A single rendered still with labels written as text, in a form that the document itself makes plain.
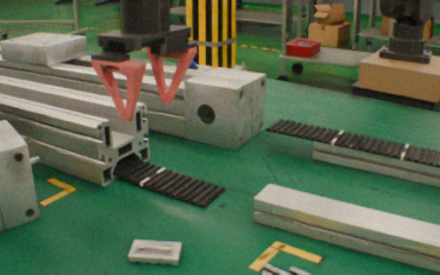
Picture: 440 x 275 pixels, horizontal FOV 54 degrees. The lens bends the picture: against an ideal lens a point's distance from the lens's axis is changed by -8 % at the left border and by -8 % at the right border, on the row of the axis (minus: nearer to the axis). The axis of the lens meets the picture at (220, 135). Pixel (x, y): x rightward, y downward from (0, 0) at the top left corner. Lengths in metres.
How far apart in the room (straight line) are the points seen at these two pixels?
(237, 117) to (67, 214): 0.28
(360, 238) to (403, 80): 0.59
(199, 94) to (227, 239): 0.28
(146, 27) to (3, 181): 0.23
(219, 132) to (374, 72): 0.46
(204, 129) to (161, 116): 0.08
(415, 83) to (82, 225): 0.75
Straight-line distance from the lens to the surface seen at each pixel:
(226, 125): 0.69
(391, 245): 0.49
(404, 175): 0.65
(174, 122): 0.74
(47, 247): 0.51
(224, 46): 4.09
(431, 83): 1.02
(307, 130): 0.69
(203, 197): 0.57
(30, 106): 0.68
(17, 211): 0.55
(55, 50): 0.93
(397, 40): 1.10
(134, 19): 0.52
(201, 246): 0.48
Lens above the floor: 1.06
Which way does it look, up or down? 22 degrees down
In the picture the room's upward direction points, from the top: straight up
